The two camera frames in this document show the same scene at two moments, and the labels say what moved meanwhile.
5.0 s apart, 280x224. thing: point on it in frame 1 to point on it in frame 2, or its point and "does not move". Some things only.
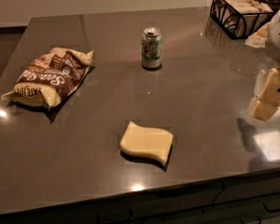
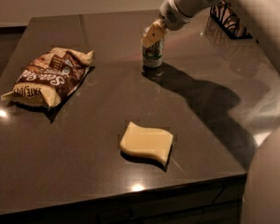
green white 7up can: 151,47 does not move
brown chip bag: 49,77 does not move
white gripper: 279,39 to 175,13
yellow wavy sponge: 147,141 does not move
